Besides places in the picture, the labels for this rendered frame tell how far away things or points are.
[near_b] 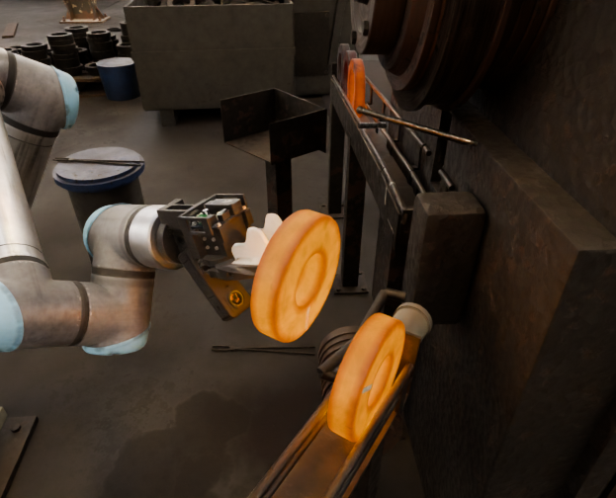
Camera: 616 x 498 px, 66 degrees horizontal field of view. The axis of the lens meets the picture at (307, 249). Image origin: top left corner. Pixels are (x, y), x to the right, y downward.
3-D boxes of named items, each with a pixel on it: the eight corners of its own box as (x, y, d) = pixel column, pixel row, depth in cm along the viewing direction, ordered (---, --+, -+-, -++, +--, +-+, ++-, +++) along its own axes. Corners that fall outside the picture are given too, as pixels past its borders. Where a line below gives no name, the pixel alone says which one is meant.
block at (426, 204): (452, 297, 94) (477, 188, 80) (465, 325, 87) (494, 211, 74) (397, 299, 93) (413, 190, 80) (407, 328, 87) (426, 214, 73)
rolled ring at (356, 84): (347, 60, 166) (357, 60, 166) (346, 116, 172) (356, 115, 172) (355, 57, 148) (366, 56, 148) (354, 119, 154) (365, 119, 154)
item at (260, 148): (281, 265, 196) (274, 87, 155) (322, 298, 179) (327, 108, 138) (238, 285, 186) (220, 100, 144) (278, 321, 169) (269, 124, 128)
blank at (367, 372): (379, 426, 66) (357, 415, 67) (415, 319, 65) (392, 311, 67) (338, 458, 52) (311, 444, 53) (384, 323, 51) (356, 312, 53)
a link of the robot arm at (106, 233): (129, 267, 79) (135, 207, 80) (178, 274, 72) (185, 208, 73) (73, 264, 72) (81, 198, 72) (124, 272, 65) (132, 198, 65)
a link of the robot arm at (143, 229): (143, 279, 67) (192, 246, 74) (166, 283, 65) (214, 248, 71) (118, 222, 63) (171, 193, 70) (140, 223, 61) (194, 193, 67)
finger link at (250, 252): (280, 234, 50) (217, 230, 55) (293, 282, 53) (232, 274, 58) (296, 221, 52) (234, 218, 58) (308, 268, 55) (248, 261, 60)
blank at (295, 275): (348, 200, 58) (323, 192, 59) (280, 247, 46) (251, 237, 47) (333, 303, 66) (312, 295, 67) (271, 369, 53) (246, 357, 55)
